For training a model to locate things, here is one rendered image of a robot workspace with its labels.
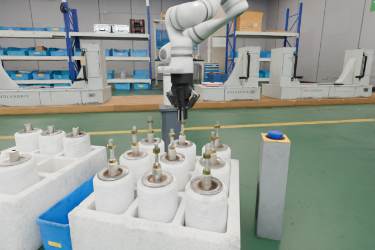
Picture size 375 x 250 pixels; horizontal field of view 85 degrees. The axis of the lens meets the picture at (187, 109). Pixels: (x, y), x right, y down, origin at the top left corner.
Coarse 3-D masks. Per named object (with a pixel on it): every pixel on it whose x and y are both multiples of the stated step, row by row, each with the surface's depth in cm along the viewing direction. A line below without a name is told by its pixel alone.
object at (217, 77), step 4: (208, 76) 539; (212, 76) 511; (216, 76) 503; (220, 76) 505; (224, 76) 508; (208, 80) 542; (212, 80) 514; (216, 80) 505; (220, 80) 508; (224, 80) 511
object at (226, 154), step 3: (204, 147) 69; (228, 147) 69; (204, 150) 67; (225, 150) 66; (228, 150) 67; (219, 153) 65; (222, 153) 65; (225, 153) 65; (228, 153) 66; (219, 156) 65; (222, 156) 65; (225, 156) 65; (228, 156) 66; (225, 159) 65; (228, 159) 66; (228, 162) 67
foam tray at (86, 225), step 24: (72, 216) 47; (96, 216) 47; (120, 216) 47; (72, 240) 49; (96, 240) 47; (120, 240) 45; (144, 240) 44; (168, 240) 42; (192, 240) 41; (216, 240) 40
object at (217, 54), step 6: (222, 12) 652; (216, 18) 653; (222, 30) 663; (210, 36) 672; (210, 42) 674; (210, 48) 676; (216, 48) 671; (222, 48) 674; (210, 54) 679; (216, 54) 675; (222, 54) 678; (210, 60) 681; (216, 60) 679; (222, 60) 682; (222, 66) 686; (222, 72) 690
